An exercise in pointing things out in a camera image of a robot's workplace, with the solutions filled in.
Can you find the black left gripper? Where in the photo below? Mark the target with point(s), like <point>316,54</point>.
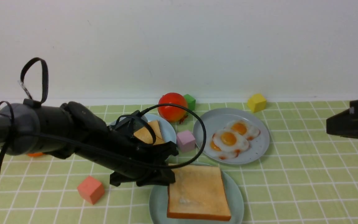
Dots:
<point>129,158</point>

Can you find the toast slice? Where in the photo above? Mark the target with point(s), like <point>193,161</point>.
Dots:
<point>198,193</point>
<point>144,134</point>

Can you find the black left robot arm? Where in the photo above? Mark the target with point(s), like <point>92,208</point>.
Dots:
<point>73,129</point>

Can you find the blue plate with bread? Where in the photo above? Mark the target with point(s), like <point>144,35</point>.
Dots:
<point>167,129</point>

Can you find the light teal empty plate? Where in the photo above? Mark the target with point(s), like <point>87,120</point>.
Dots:
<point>158,204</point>

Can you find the salmon red cube block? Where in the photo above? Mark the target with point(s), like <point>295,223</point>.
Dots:
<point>91,190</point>

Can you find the pink cube block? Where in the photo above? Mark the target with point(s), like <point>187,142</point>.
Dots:
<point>185,141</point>

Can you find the red tomato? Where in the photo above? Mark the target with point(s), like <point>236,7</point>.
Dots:
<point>170,113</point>

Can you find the green cube block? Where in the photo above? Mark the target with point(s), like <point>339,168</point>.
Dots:
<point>191,101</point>

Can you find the orange mandarin fruit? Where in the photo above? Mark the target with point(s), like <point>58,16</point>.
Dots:
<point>35,154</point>

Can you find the grey plate with eggs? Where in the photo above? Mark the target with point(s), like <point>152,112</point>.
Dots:
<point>217,119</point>

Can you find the yellow cube block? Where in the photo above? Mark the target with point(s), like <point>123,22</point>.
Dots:
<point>257,103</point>

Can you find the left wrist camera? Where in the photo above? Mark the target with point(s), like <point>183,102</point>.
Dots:
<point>128,124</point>

